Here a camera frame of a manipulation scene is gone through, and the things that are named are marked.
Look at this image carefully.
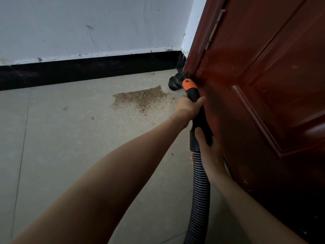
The dark red wooden panel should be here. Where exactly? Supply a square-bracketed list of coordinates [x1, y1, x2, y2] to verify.
[183, 0, 325, 244]

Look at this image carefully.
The person's right hand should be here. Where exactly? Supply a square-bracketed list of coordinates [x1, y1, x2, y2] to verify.
[191, 127, 230, 183]

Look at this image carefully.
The brown sawdust dirt patch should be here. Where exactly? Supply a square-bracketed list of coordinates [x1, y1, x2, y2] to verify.
[112, 85, 171, 116]

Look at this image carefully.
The person's left hand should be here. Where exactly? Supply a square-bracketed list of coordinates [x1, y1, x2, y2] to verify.
[172, 96, 207, 130]

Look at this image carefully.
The person's left forearm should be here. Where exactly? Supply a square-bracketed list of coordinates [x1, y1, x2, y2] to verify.
[10, 115, 190, 244]

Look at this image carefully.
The tiled floor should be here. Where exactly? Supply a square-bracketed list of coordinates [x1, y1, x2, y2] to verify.
[0, 68, 250, 244]

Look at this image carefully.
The black vacuum hose with handle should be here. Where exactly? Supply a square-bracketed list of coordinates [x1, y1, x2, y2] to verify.
[168, 73, 214, 244]

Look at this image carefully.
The person's right forearm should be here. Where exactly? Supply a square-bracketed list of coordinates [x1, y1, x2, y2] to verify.
[216, 171, 308, 244]

